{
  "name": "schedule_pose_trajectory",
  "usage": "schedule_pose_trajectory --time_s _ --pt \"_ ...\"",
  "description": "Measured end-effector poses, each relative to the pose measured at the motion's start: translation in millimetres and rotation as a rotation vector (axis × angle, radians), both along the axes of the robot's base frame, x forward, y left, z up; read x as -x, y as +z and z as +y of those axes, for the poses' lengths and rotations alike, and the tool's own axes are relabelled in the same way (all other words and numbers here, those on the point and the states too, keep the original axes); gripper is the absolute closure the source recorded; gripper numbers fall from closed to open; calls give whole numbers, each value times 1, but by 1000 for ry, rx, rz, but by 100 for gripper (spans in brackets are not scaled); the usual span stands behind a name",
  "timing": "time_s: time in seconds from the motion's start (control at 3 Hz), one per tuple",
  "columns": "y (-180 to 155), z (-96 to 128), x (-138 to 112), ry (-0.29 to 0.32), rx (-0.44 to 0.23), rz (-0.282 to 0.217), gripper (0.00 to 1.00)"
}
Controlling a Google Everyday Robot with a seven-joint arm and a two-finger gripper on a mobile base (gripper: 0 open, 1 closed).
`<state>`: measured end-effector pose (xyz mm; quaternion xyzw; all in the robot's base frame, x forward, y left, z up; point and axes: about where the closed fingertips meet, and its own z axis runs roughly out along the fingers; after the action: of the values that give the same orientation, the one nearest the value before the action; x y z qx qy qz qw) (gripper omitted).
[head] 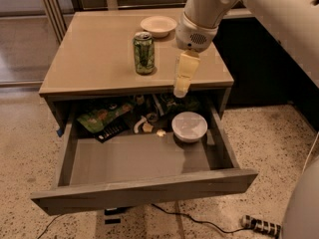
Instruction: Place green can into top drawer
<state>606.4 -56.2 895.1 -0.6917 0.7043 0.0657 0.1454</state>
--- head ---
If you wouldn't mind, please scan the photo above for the white bowl on cabinet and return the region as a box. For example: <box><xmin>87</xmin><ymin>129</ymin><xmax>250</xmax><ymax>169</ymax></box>
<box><xmin>141</xmin><ymin>16</ymin><xmax>177</xmax><ymax>38</ymax></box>

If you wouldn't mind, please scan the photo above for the white bowl in drawer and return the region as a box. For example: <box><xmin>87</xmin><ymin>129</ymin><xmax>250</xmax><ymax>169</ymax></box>
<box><xmin>171</xmin><ymin>112</ymin><xmax>208</xmax><ymax>143</ymax></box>

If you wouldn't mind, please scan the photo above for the small tan food piece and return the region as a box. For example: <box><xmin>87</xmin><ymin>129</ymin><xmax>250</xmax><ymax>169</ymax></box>
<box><xmin>143</xmin><ymin>122</ymin><xmax>154</xmax><ymax>132</ymax></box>

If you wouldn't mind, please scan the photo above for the black floor cable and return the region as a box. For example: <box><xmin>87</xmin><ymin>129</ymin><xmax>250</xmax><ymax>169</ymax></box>
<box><xmin>151</xmin><ymin>202</ymin><xmax>247</xmax><ymax>235</ymax></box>

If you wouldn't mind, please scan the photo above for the grey cabinet with tan top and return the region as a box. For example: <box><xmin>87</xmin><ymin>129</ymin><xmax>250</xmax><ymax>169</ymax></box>
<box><xmin>38</xmin><ymin>7</ymin><xmax>235</xmax><ymax>131</ymax></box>

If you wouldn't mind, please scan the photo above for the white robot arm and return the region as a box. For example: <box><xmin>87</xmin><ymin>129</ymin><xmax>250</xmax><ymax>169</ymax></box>
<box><xmin>174</xmin><ymin>0</ymin><xmax>319</xmax><ymax>239</ymax></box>

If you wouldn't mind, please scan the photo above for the dark green chip bag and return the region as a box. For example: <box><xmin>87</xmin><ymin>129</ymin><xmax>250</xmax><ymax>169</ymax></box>
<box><xmin>153</xmin><ymin>94</ymin><xmax>200</xmax><ymax>117</ymax></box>

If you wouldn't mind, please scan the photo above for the green soda can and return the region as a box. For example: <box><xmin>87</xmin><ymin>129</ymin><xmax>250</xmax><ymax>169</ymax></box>
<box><xmin>133</xmin><ymin>31</ymin><xmax>155</xmax><ymax>75</ymax></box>

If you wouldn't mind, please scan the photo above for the black snack packet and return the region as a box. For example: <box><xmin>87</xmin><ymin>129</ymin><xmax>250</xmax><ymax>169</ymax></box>
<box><xmin>94</xmin><ymin>119</ymin><xmax>129</xmax><ymax>143</ymax></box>

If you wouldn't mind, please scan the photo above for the open grey top drawer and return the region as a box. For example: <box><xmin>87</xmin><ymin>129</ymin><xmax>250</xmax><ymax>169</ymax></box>
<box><xmin>31</xmin><ymin>103</ymin><xmax>257</xmax><ymax>215</ymax></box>

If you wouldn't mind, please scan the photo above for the small pale crumpled piece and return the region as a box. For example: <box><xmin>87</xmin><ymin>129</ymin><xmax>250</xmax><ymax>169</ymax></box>
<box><xmin>157</xmin><ymin>129</ymin><xmax>166</xmax><ymax>137</ymax></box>

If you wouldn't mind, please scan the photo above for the blue tape piece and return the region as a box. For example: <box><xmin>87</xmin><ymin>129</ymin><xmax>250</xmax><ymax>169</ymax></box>
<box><xmin>56</xmin><ymin>127</ymin><xmax>64</xmax><ymax>137</ymax></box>

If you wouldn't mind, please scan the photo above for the black power strip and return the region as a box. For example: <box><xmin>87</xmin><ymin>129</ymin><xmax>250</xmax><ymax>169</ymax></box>
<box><xmin>241</xmin><ymin>215</ymin><xmax>281</xmax><ymax>239</ymax></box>

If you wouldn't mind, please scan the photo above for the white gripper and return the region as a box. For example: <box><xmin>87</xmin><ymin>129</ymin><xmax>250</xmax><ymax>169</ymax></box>
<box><xmin>173</xmin><ymin>13</ymin><xmax>218</xmax><ymax>99</ymax></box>

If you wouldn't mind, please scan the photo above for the small white curved object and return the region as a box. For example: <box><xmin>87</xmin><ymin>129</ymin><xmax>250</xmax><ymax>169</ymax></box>
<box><xmin>134</xmin><ymin>116</ymin><xmax>147</xmax><ymax>133</ymax></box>

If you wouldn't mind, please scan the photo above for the green snack bag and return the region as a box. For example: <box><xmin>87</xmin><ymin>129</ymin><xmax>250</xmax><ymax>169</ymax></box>
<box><xmin>77</xmin><ymin>103</ymin><xmax>134</xmax><ymax>133</ymax></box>

